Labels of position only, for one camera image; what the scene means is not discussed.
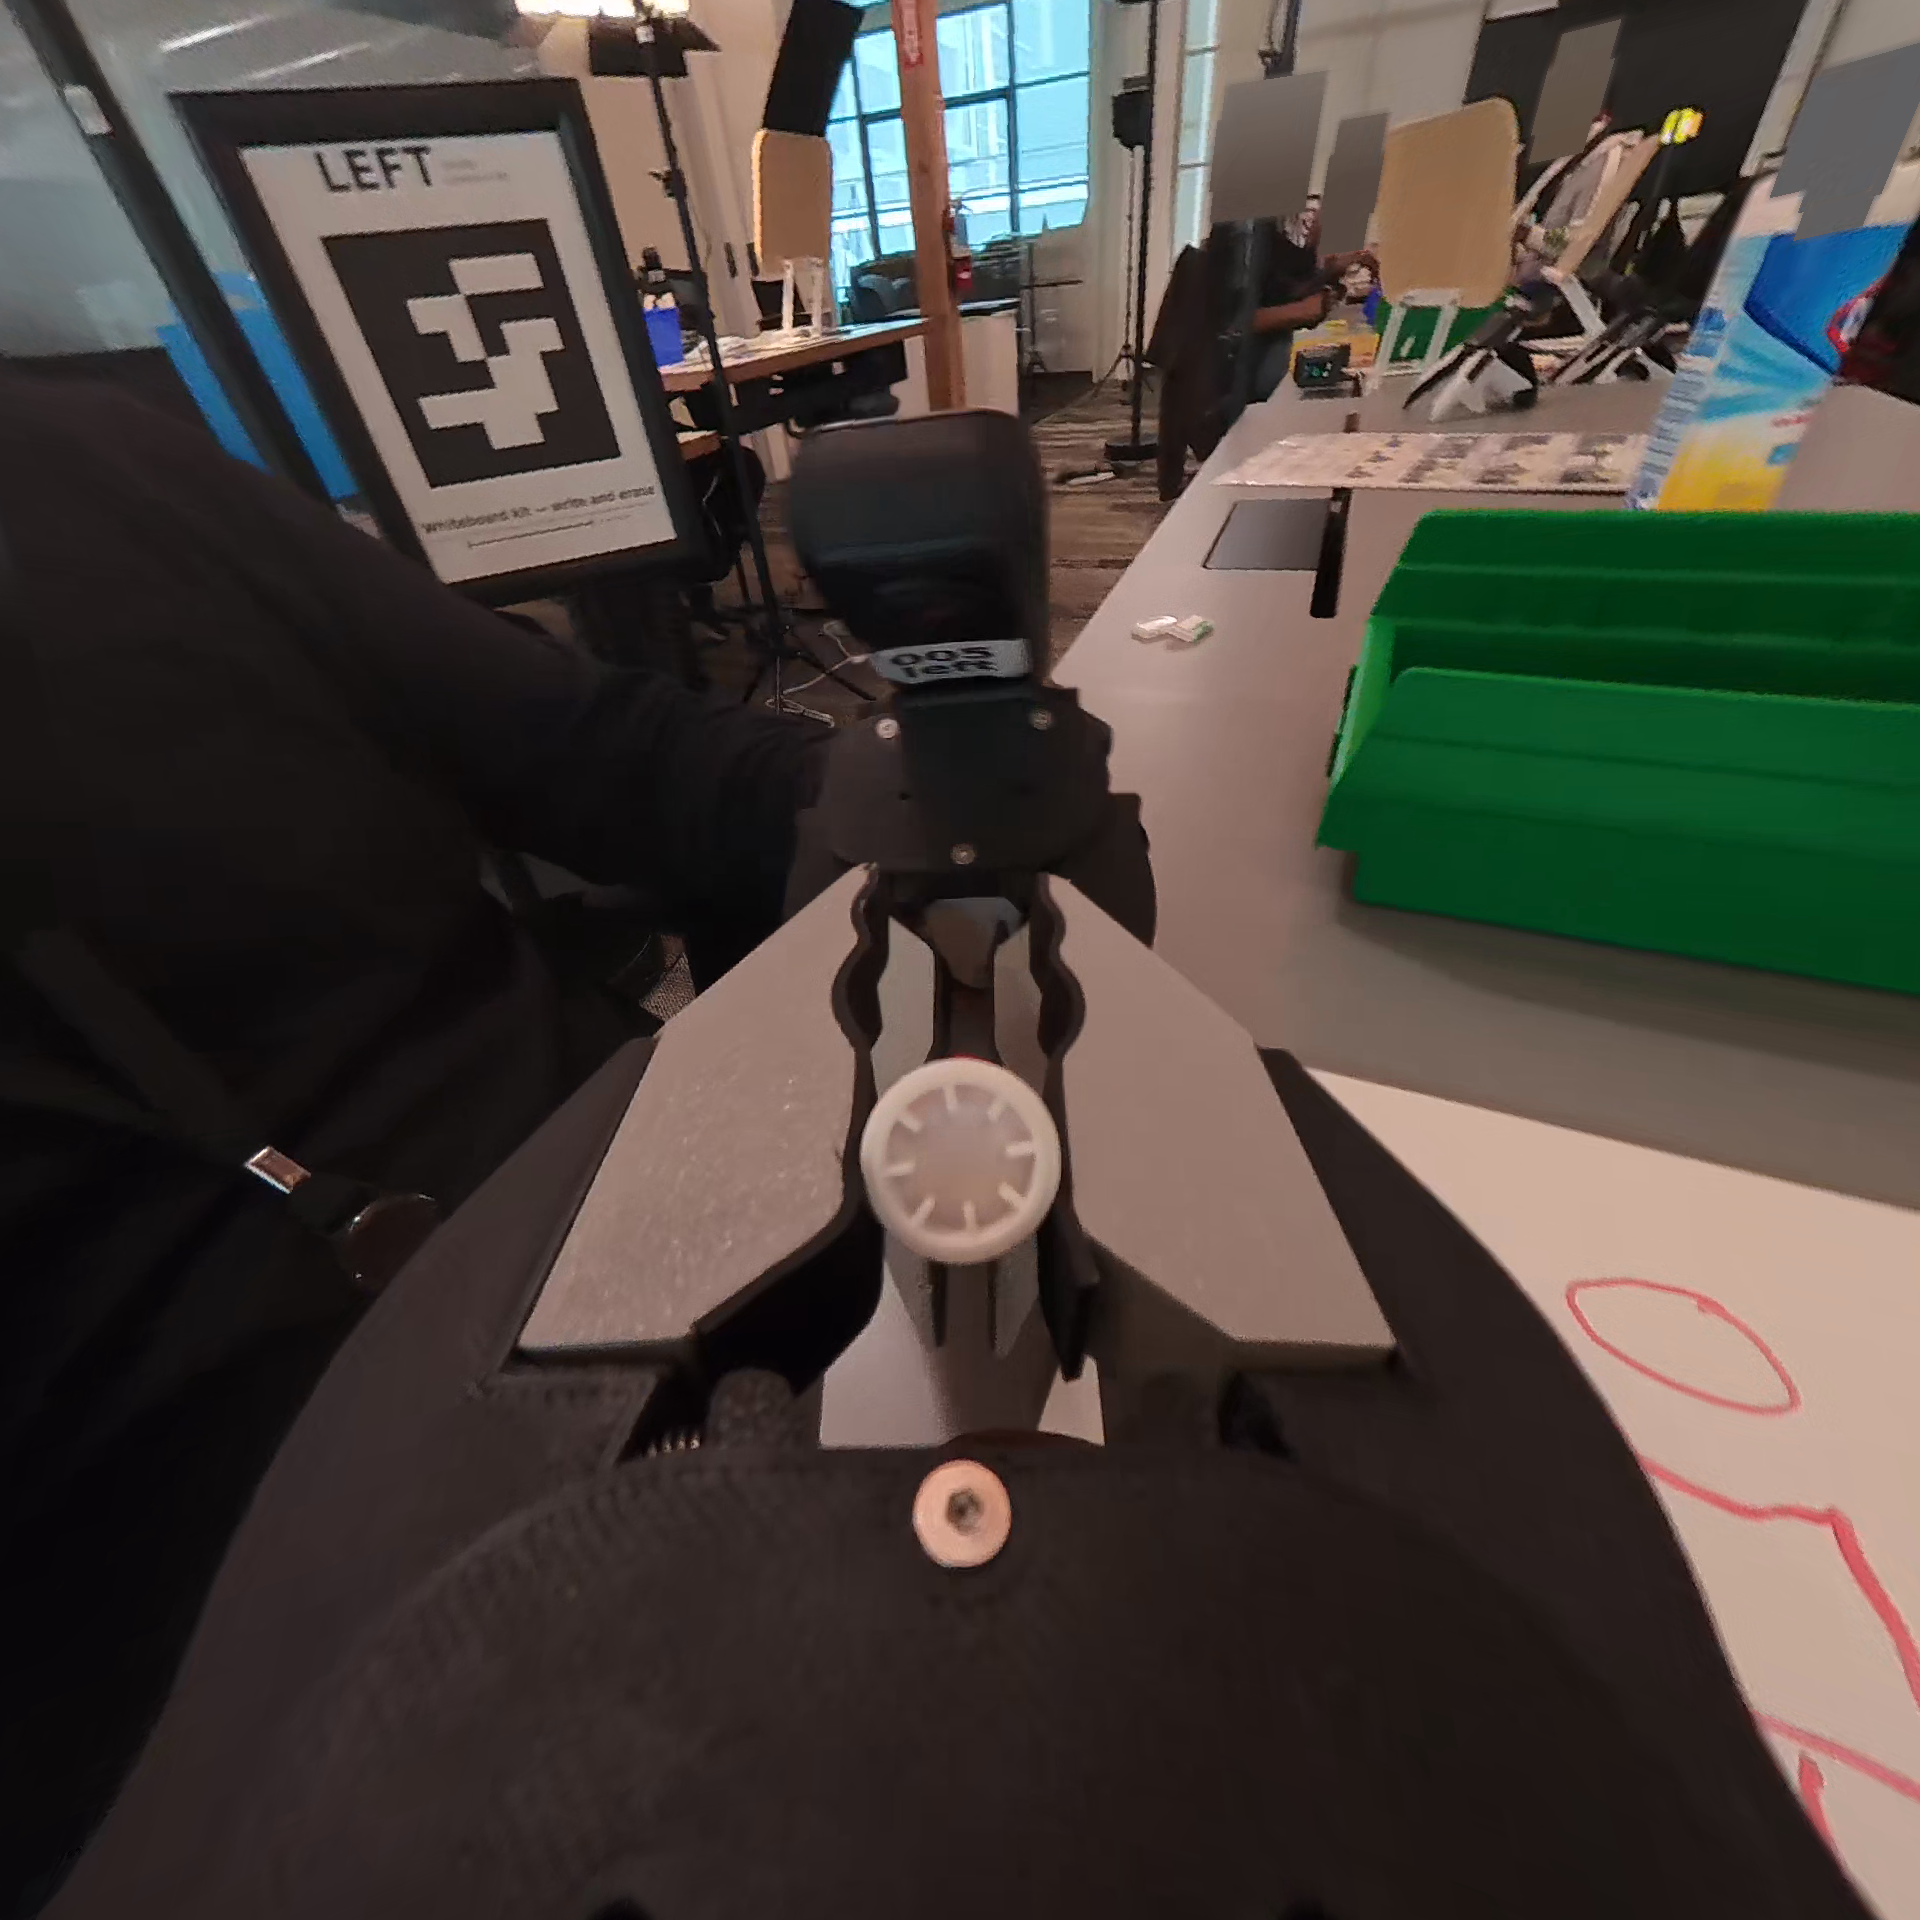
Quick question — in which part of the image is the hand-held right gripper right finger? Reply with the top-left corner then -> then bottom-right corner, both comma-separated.
1026,871 -> 1399,1384

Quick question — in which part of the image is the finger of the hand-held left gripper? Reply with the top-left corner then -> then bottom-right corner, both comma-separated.
919,891 -> 1035,998

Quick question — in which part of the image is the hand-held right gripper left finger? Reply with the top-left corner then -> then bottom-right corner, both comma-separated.
512,861 -> 905,1397

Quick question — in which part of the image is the marker with white end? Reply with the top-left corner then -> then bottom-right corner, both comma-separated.
860,1053 -> 1067,1352

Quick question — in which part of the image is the white whiteboard sheet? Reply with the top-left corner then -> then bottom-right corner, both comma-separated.
1302,1070 -> 1920,1920

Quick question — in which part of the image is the person's left forearm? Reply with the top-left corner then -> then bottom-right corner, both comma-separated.
0,365 -> 841,960

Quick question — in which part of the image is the background wooden desk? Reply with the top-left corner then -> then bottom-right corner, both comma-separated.
663,318 -> 931,399

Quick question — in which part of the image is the green plastic bin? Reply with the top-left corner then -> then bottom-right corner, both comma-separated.
1319,508 -> 1920,998

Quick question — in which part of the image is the printed paper sheet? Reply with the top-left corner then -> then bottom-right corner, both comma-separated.
1208,430 -> 1655,490

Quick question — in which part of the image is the spare gripper on stand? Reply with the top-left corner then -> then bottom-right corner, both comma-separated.
1405,291 -> 1549,424

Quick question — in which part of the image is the black framed printed sign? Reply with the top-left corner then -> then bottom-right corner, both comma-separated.
169,78 -> 704,609

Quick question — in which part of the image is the black speaker on stand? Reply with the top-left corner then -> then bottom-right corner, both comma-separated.
1105,0 -> 1166,459

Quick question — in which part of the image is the black tripod light stand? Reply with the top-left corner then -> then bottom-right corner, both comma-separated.
586,0 -> 870,726

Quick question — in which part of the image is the blue cardboard box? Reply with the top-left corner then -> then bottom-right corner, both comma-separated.
1626,217 -> 1920,511

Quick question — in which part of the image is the wooden post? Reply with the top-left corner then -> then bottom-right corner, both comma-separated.
891,0 -> 970,412

